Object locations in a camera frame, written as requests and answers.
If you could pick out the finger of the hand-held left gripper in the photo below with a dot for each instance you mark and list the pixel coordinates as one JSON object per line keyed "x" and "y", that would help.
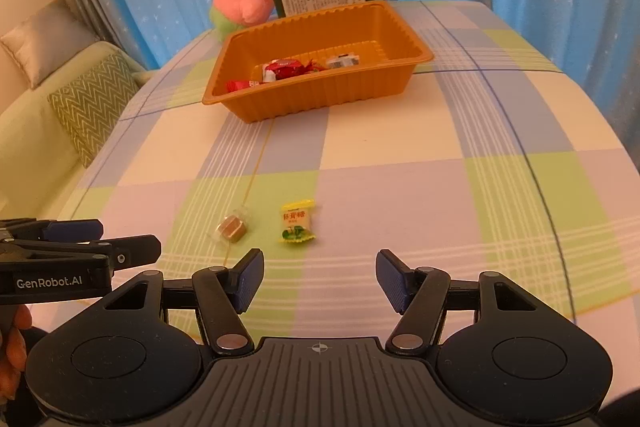
{"x": 135, "y": 249}
{"x": 70, "y": 229}

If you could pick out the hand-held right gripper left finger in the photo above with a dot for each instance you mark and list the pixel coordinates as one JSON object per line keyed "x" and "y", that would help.
{"x": 250, "y": 279}

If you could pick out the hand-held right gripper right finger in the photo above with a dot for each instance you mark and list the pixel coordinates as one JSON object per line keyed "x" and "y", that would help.
{"x": 392, "y": 279}

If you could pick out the gold candy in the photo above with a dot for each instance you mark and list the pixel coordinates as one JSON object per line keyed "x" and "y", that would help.
{"x": 231, "y": 227}

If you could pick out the yellow candy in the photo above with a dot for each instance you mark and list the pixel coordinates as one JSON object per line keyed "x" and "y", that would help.
{"x": 296, "y": 222}

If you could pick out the red candy with white face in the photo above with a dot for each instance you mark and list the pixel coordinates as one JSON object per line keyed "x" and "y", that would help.
{"x": 280, "y": 69}

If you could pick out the orange plastic tray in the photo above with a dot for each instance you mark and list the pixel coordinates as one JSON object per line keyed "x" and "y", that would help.
{"x": 320, "y": 32}

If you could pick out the person's left hand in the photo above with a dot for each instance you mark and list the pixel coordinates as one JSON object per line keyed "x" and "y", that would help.
{"x": 15, "y": 347}

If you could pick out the pale green sofa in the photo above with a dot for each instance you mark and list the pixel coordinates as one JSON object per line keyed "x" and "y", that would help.
{"x": 30, "y": 147}

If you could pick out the green zigzag cushion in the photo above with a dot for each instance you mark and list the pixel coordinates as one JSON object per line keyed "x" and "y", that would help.
{"x": 92, "y": 107}

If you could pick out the checked tablecloth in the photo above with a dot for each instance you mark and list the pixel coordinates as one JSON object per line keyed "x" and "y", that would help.
{"x": 400, "y": 147}

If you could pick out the grey pillow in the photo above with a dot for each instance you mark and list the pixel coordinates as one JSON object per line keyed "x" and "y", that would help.
{"x": 45, "y": 37}

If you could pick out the silver wrapped candy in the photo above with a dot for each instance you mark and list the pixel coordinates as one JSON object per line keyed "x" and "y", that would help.
{"x": 343, "y": 62}

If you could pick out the pink starfish plush toy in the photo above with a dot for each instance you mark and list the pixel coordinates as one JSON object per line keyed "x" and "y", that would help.
{"x": 240, "y": 2}

